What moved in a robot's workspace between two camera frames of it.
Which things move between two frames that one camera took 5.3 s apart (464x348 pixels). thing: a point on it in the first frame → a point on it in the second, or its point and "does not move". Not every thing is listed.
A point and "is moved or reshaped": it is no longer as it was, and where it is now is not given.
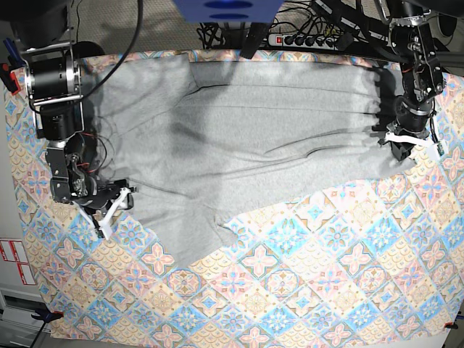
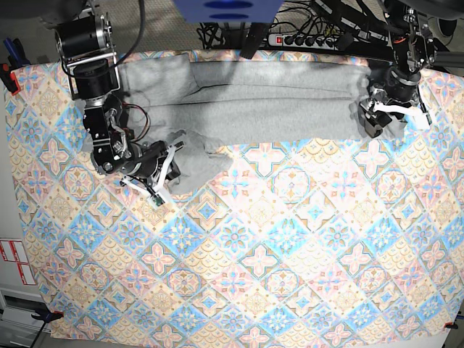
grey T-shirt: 196,141 is moved or reshaped
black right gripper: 401,150 → 375,121
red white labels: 13,251 does not move
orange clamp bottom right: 450,325 does not move
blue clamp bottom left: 46,315 does not move
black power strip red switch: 311,42 does not move
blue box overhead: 228,11 does not move
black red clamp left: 15,61 does not move
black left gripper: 98,198 → 147,161
